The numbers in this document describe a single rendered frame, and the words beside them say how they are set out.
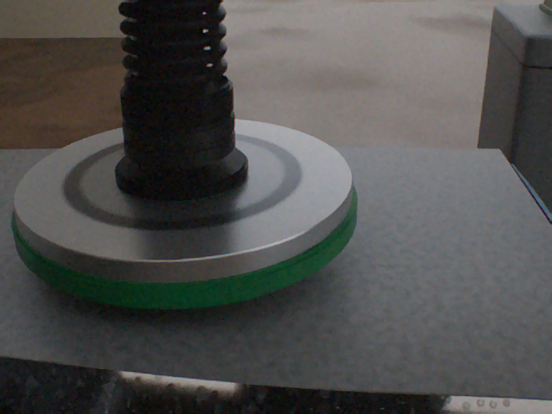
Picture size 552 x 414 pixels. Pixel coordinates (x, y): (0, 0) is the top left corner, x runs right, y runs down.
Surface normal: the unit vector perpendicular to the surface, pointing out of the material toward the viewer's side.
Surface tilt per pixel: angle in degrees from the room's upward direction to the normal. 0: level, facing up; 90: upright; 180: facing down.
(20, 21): 90
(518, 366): 0
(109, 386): 45
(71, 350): 0
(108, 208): 0
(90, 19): 90
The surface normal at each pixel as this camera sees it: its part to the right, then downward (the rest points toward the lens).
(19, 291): 0.00, -0.89
